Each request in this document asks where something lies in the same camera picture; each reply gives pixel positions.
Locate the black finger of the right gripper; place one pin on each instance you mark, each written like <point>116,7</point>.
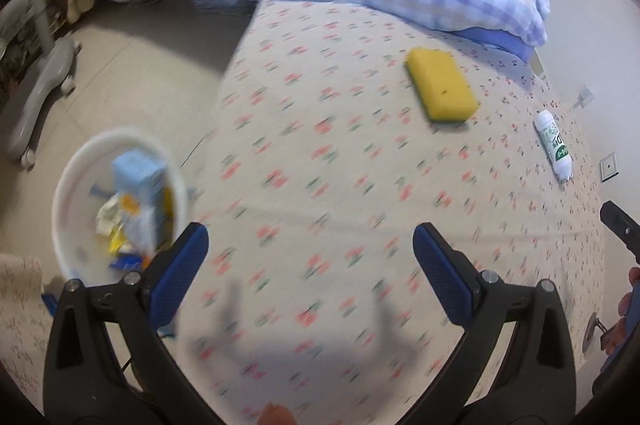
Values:
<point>623,226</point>

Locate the yellow sponge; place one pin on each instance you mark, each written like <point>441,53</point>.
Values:
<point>441,87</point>

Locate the grey chair base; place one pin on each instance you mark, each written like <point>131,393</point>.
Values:
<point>53,69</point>

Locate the small white yogurt bottle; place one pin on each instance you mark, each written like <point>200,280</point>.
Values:
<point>554,145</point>

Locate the white paper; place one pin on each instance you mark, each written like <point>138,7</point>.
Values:
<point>109,217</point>

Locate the wall socket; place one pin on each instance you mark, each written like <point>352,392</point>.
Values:
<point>608,167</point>

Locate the cherry print tablecloth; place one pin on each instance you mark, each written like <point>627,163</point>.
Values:
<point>321,164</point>

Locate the white plastic trash bin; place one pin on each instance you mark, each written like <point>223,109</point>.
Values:
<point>86,184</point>

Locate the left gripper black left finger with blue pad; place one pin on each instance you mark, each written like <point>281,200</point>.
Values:
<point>106,363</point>

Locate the light blue milk carton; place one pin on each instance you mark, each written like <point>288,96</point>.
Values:
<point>140,185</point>

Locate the yellow wrapper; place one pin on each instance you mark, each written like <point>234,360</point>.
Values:
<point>141,229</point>

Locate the floral fabric at left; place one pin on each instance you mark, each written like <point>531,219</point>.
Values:
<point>25,324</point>

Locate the white wall plug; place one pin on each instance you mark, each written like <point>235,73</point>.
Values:
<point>584,97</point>

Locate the person's right hand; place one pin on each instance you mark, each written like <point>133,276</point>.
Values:
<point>617,336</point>

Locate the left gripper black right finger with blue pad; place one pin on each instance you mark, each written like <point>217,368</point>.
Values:
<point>513,363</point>

